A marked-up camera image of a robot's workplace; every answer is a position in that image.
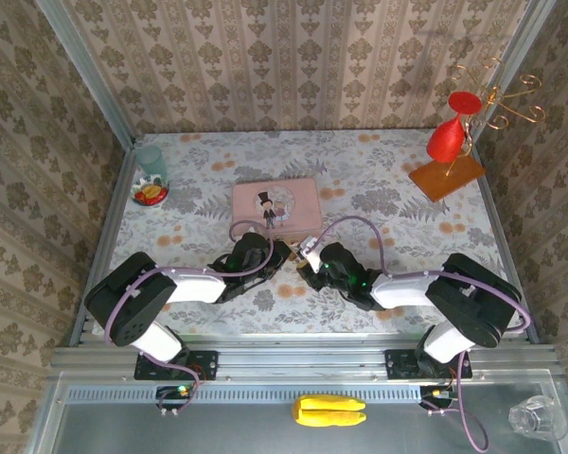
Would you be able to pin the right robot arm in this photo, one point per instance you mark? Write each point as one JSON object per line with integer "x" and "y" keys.
{"x": 464, "y": 298}

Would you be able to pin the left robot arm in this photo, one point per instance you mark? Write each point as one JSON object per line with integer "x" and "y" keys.
{"x": 142, "y": 298}

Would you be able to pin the pink tin box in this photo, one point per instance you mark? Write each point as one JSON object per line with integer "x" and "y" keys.
{"x": 277, "y": 208}

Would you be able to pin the floral tablecloth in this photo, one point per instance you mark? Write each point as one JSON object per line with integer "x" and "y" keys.
{"x": 360, "y": 165}

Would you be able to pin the small bowl of fruit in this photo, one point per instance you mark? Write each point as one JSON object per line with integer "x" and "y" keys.
{"x": 150, "y": 191}

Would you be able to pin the yellow plastic banana bunch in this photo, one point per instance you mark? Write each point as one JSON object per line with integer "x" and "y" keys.
{"x": 329, "y": 410}

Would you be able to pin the orange wooden stand base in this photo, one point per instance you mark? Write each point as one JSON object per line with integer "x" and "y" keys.
{"x": 447, "y": 179}

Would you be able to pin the green translucent cup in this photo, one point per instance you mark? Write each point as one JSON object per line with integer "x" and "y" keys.
{"x": 151, "y": 163}

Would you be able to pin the small circuit board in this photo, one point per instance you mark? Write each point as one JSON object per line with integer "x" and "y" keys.
{"x": 175, "y": 395}
{"x": 438, "y": 395}

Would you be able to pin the metal tray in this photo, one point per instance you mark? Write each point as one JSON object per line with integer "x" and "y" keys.
{"x": 265, "y": 432}

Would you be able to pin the red wine glass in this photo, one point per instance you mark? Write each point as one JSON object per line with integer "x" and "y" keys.
{"x": 447, "y": 137}

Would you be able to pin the clear drinking glass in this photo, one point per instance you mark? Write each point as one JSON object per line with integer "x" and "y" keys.
{"x": 537, "y": 418}

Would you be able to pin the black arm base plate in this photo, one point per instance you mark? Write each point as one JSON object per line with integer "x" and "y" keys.
{"x": 402, "y": 364}
{"x": 203, "y": 364}

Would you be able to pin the aluminium frame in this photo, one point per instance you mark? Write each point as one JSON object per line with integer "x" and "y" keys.
{"x": 99, "y": 94}

